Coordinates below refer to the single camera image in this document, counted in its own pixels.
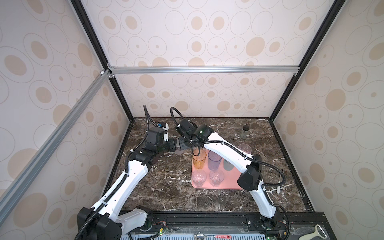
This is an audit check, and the tall yellow plastic tumbler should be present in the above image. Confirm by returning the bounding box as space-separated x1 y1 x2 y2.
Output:
193 148 207 169

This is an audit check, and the tall blue frosted tumbler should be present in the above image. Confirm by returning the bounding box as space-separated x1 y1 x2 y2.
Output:
208 151 222 170

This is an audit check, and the tall teal textured tumbler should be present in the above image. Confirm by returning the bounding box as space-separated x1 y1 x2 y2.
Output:
223 159 234 172

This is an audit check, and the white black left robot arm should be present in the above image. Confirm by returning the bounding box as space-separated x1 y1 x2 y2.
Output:
75 122 177 240

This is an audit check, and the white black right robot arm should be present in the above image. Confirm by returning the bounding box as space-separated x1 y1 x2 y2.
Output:
176 123 276 220

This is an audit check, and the pink plastic tray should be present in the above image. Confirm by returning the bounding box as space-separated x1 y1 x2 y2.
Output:
191 149 241 190

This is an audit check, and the herb spice jar black lid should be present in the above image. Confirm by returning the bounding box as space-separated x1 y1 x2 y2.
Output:
240 125 250 140

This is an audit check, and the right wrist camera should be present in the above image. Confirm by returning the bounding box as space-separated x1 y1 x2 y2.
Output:
176 119 198 139

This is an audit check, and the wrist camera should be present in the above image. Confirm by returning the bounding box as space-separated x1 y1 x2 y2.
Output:
176 119 198 139
157 122 169 142

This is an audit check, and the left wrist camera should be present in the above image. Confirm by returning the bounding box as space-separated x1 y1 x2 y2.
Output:
157 122 169 142

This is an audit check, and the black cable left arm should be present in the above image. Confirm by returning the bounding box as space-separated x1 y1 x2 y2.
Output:
73 104 160 240

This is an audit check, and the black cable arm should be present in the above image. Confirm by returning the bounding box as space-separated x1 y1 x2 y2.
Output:
169 106 291 240
73 104 160 240

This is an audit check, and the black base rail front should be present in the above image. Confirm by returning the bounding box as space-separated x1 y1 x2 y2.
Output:
121 212 336 240

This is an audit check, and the aluminium rail back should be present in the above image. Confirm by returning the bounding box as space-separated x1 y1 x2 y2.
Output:
110 66 300 74

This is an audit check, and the aluminium rail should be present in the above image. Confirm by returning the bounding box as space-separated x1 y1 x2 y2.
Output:
1 69 111 225
110 66 300 74

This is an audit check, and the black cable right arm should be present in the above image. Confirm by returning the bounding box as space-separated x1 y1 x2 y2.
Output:
169 106 291 240

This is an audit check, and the white handled tool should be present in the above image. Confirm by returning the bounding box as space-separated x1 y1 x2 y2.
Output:
299 224 328 240

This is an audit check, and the black corner frame post left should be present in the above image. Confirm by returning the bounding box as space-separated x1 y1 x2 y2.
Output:
70 0 135 122

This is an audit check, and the black corner frame post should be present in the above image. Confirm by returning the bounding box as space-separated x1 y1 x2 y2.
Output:
70 0 135 122
270 0 346 123

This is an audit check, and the aluminium rail left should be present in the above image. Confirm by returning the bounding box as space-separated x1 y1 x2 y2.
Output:
1 69 111 225

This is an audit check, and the black corner frame post right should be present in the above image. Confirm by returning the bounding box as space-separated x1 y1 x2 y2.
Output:
270 0 346 123

